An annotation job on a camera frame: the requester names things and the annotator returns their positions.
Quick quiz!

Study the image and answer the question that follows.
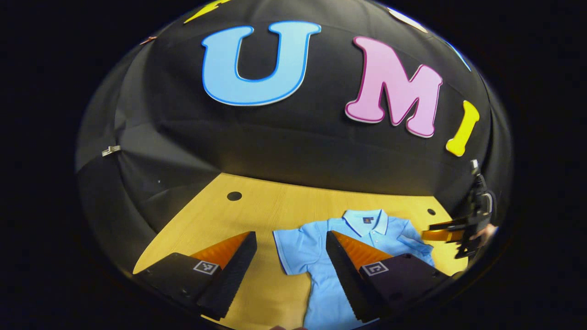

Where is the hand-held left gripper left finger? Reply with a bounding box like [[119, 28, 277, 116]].
[[133, 231, 258, 321]]

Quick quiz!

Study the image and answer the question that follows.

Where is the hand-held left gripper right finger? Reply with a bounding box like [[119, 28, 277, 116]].
[[326, 231, 452, 323]]

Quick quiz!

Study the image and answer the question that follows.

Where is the light blue T-shirt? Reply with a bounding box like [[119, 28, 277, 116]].
[[273, 209, 435, 330]]

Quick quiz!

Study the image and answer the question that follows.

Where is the black backdrop cloth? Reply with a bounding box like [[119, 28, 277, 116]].
[[76, 0, 513, 275]]

